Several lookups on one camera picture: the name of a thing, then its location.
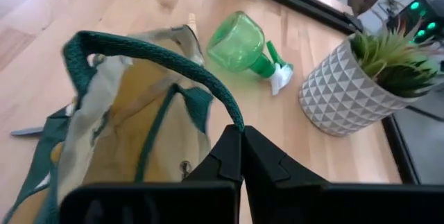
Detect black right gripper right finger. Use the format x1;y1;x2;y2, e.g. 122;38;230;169
242;126;444;224

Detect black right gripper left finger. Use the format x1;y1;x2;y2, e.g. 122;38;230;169
59;125;244;224

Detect beige green gardening tote bag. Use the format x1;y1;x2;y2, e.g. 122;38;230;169
1;24;246;224

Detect green plastic spray bottle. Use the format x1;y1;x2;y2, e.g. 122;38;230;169
207;10;294;96

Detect wooden handled garden hand tool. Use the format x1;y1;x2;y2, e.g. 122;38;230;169
188;12;198;35

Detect green handled pruning shears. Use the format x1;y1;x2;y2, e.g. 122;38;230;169
10;126;45;137

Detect white grey patterned plant pot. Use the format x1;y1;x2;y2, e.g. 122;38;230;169
298;33;417;137

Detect black computer with green lights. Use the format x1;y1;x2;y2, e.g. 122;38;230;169
386;0;444;44

